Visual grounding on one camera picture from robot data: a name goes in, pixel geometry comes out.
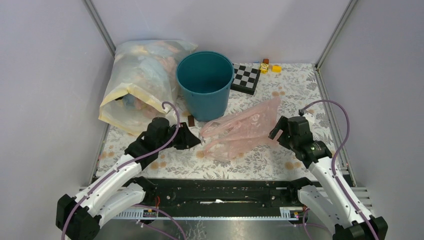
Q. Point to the pink plastic trash bag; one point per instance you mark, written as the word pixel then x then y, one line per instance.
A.
pixel 240 132

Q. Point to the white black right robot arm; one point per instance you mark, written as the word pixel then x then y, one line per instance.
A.
pixel 343 214

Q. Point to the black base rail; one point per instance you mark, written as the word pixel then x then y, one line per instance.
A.
pixel 194 198

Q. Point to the teal plastic trash bin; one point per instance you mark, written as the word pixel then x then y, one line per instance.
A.
pixel 205 79

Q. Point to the black white checkerboard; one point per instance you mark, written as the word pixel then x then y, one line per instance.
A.
pixel 245 79

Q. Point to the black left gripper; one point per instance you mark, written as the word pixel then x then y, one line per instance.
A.
pixel 188 139

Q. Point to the yellow toy figure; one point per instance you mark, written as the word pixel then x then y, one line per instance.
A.
pixel 264 67

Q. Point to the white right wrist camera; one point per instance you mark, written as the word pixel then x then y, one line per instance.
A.
pixel 309 117

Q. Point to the large translucent yellow-trimmed bag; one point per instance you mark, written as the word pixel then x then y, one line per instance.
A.
pixel 143 77

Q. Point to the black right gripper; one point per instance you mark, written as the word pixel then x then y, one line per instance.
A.
pixel 282 124

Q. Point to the small brown wooden block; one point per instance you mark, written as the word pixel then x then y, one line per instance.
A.
pixel 191 121

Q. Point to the yellow toy block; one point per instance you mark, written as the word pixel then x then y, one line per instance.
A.
pixel 276 69

